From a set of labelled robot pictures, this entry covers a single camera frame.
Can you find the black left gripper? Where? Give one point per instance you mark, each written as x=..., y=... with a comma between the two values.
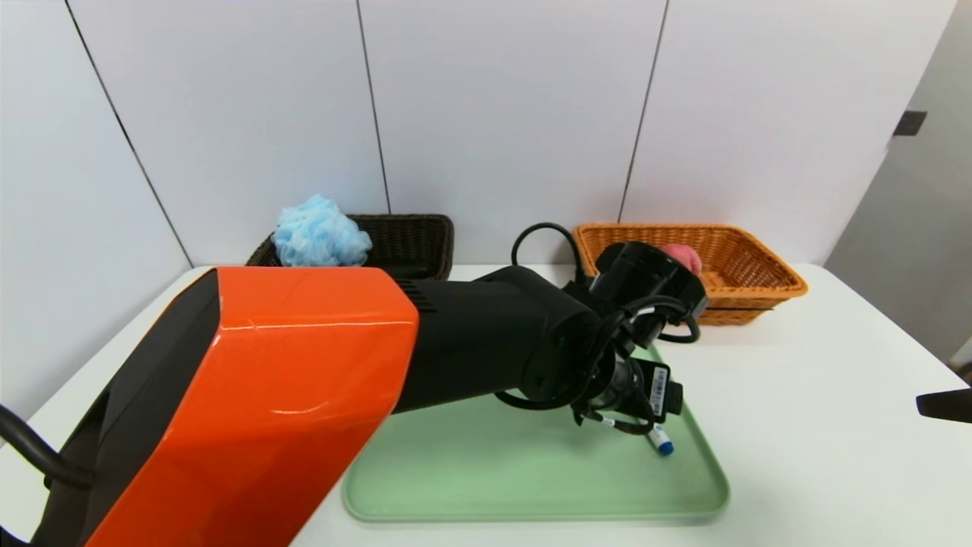
x=657, y=388

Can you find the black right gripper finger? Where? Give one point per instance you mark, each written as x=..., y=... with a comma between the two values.
x=949, y=405

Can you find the white marker with blue cap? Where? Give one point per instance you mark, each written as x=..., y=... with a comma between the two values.
x=663, y=442

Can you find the pink peach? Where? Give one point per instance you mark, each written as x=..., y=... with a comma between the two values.
x=687, y=258

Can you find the light blue bath loofah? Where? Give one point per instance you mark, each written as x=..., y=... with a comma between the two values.
x=319, y=232

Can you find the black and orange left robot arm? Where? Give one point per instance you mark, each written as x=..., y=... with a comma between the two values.
x=304, y=380

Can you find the orange wicker basket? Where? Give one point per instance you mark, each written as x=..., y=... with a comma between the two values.
x=752, y=273

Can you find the dark brown wicker basket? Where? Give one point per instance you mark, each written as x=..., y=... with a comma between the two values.
x=410, y=243

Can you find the thin black zip tie tail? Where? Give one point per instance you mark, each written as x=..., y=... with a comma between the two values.
x=740, y=309

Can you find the green plastic tray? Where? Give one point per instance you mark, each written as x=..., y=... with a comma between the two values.
x=531, y=479

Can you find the dark wall bracket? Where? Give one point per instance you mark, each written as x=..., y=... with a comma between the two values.
x=909, y=124

